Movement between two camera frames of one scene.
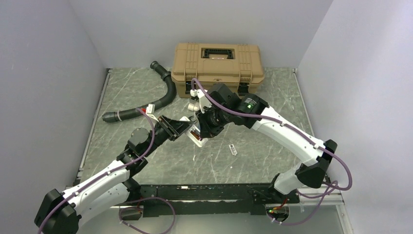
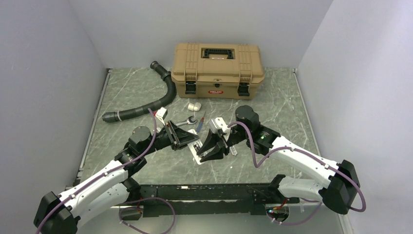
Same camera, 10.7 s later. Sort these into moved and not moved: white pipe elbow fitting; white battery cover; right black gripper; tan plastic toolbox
Moved: right black gripper
Not moved: white battery cover; tan plastic toolbox; white pipe elbow fitting
